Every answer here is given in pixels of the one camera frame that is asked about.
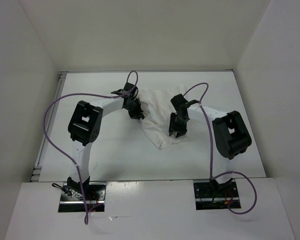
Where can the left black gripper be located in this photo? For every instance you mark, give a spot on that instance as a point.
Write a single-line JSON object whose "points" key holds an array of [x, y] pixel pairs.
{"points": [[138, 114]]}

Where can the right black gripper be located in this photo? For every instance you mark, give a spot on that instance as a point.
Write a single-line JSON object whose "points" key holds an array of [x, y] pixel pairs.
{"points": [[181, 130]]}

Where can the white fabric skirt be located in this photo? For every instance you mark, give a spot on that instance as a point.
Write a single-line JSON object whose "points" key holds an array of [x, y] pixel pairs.
{"points": [[155, 124]]}

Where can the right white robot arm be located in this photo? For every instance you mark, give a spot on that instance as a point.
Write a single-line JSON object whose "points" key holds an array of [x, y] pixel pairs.
{"points": [[227, 131]]}

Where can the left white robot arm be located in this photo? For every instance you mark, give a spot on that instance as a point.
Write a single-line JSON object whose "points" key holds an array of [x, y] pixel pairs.
{"points": [[84, 128]]}

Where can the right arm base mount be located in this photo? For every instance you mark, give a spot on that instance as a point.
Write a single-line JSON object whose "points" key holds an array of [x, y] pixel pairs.
{"points": [[210, 195]]}

